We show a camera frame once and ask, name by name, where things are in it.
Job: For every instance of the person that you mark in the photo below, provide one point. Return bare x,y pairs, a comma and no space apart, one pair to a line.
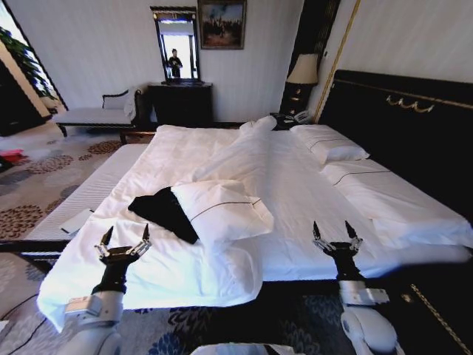
174,64

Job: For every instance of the white duvet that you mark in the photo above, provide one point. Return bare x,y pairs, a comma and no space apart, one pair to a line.
288,192

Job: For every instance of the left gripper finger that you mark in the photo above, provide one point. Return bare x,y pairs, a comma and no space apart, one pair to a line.
104,247
141,245

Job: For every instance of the white telephone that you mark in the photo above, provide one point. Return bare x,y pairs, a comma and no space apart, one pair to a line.
302,116

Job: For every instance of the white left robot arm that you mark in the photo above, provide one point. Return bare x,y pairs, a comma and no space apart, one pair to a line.
107,307

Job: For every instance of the white flat card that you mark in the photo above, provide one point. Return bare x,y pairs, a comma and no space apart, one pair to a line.
77,221

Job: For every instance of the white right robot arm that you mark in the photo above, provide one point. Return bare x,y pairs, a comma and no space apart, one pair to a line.
366,325

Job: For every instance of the black garment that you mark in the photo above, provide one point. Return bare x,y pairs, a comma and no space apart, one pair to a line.
162,211

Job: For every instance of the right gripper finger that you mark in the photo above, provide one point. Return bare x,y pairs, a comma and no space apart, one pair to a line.
322,243
355,243

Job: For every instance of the framed painting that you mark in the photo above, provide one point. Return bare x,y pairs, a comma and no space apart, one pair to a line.
221,24

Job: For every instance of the dark chaise white cushion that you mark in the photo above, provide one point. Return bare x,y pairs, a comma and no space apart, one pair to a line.
92,116

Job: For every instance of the dark bedside table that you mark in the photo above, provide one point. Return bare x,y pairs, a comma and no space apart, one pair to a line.
282,122

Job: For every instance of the dark framed wall mirror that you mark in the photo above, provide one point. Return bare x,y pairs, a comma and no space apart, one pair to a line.
178,44

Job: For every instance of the dark cabinet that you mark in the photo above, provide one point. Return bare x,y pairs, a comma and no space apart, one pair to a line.
15,107

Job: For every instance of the plump white pillow dark piping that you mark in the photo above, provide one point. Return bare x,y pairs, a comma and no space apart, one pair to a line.
225,212

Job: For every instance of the white cloth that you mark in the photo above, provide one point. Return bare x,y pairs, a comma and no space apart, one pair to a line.
131,101

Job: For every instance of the dark headboard gold trim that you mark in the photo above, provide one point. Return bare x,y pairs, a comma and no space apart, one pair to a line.
414,129

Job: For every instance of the dark wooden dresser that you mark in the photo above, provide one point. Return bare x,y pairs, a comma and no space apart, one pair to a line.
181,103

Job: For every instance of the table lamp cream shade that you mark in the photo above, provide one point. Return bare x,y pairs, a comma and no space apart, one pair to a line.
303,72

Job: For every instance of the red flat item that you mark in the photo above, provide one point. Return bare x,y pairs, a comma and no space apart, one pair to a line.
11,154

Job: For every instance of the flat white pillow dark stripe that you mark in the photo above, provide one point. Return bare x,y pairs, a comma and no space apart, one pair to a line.
369,185

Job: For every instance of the blue patterned rug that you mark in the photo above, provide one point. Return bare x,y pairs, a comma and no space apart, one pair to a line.
207,321

